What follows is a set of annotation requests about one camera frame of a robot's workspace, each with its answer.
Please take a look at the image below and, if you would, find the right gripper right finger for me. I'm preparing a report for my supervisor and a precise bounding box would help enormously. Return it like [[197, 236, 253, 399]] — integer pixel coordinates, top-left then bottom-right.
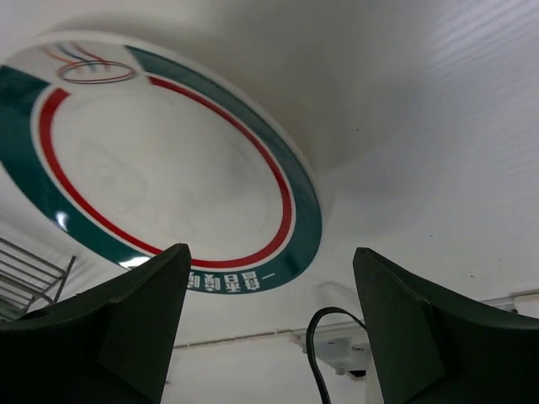
[[353, 247, 538, 403]]

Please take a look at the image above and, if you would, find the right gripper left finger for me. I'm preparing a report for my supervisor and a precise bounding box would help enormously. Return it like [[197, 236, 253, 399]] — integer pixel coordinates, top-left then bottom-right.
[[1, 243, 191, 403]]

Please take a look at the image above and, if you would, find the green red rimmed plate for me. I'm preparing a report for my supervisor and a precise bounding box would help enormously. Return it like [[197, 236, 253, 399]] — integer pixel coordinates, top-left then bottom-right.
[[1, 31, 323, 295]]

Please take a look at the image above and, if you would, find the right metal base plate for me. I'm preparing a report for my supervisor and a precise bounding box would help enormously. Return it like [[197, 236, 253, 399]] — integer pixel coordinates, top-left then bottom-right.
[[313, 322, 371, 380]]

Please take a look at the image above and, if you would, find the metal wire dish rack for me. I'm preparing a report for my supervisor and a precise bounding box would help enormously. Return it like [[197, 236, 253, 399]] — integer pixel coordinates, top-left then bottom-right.
[[1, 237, 77, 322]]

